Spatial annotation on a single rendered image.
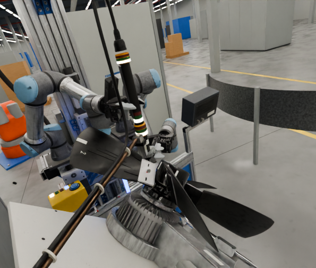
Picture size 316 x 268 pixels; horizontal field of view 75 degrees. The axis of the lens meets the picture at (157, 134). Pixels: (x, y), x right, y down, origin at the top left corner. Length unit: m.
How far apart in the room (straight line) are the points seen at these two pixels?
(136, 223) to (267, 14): 10.02
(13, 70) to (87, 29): 6.38
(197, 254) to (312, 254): 1.55
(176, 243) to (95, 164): 0.33
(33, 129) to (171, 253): 0.97
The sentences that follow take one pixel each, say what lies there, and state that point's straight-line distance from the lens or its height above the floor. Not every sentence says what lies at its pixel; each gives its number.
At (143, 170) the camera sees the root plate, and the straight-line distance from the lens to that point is 0.74.
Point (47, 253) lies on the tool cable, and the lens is 0.46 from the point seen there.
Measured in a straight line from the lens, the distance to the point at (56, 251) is 0.47.
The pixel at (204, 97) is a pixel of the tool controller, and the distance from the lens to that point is 1.43.
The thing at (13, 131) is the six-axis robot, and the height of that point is 0.54.
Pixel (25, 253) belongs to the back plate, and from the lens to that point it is 0.53.
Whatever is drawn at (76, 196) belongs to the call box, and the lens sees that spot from 1.12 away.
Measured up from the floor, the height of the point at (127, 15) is 1.89.
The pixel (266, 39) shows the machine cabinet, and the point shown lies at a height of 0.48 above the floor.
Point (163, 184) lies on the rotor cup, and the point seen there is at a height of 1.21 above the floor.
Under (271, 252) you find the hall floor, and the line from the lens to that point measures 2.05.
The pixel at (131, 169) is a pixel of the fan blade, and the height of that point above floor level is 1.29.
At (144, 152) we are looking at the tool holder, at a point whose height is 1.30.
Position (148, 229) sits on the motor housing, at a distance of 0.71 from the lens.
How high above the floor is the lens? 1.69
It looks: 26 degrees down
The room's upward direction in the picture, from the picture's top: 12 degrees counter-clockwise
